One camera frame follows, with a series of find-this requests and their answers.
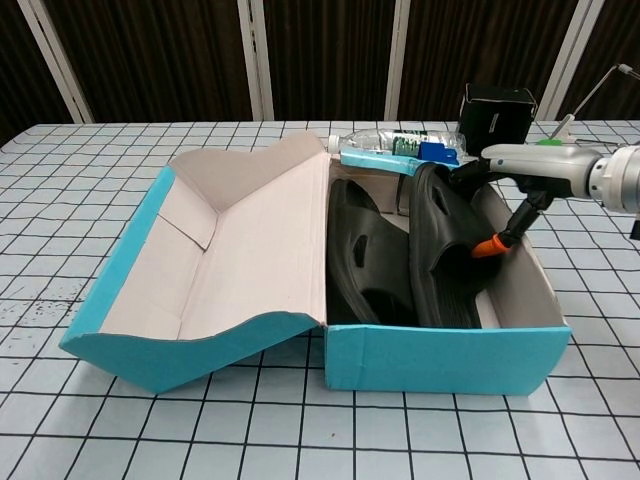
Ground metal wire stand white feet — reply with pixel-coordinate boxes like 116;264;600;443
549;63;640;151

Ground dark folding screen white frames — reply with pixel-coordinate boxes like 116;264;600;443
0;0;640;125

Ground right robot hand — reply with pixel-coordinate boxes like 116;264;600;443
447;142;601;261

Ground black rubber slipper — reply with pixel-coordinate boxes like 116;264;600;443
327;178;419;326
408;163;506;330

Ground light blue cardboard shoe box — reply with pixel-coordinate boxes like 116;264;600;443
58;130;571;399

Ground white black checkered tablecloth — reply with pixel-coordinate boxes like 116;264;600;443
0;118;640;480

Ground clear plastic water bottle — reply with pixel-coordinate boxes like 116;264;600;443
327;127;469;157

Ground blue toy block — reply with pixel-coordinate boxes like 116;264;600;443
418;142;460;164

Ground black cube box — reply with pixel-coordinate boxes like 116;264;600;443
459;83;537;151

